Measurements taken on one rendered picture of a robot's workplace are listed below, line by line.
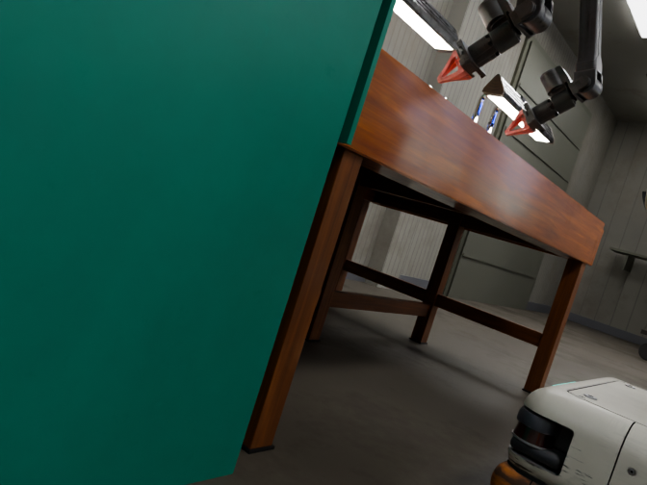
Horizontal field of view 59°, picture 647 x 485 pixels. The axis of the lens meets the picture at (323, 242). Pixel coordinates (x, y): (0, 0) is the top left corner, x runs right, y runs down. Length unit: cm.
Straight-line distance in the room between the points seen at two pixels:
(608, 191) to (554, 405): 857
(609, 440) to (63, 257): 88
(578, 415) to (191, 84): 83
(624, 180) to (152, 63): 913
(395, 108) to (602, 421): 66
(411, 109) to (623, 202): 848
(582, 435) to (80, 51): 95
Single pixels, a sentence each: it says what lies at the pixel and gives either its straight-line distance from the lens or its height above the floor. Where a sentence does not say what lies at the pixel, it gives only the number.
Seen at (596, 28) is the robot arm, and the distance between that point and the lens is 184.
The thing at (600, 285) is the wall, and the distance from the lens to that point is 942.
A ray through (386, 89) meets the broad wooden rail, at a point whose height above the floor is 71.
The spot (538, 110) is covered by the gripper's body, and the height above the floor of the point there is 93.
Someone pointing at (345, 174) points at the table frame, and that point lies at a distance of 104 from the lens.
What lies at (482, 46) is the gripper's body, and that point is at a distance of 144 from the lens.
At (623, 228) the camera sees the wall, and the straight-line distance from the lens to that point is 947.
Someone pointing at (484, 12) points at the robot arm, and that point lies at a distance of 148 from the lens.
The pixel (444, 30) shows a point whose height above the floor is 106.
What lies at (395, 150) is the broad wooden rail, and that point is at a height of 62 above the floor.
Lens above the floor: 46
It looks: 3 degrees down
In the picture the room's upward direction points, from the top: 18 degrees clockwise
